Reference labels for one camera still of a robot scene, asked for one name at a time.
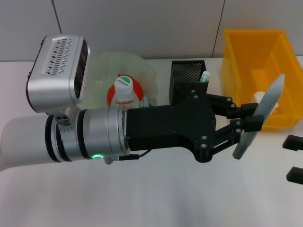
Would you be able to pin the black mesh pen holder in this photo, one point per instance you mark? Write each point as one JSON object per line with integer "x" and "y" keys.
{"x": 187, "y": 73}

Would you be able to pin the yellow plastic bin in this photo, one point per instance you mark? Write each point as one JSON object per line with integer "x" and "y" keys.
{"x": 248, "y": 54}

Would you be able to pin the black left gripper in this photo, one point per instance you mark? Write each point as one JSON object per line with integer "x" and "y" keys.
{"x": 170, "y": 127}

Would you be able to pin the clear green-label water bottle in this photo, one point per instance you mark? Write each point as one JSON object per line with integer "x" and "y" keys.
{"x": 123, "y": 94}

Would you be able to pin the silver grey marker pen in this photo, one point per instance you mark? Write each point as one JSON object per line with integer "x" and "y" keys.
{"x": 272, "y": 97}

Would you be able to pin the white paper ball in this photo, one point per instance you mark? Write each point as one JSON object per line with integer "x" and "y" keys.
{"x": 256, "y": 98}

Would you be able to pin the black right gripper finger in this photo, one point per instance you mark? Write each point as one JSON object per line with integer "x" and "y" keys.
{"x": 296, "y": 175}
{"x": 294, "y": 143}

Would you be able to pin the green glass fruit plate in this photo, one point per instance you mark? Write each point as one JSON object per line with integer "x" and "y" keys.
{"x": 142, "y": 68}

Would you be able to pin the mint green utility knife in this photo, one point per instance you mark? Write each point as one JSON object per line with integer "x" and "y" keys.
{"x": 204, "y": 76}

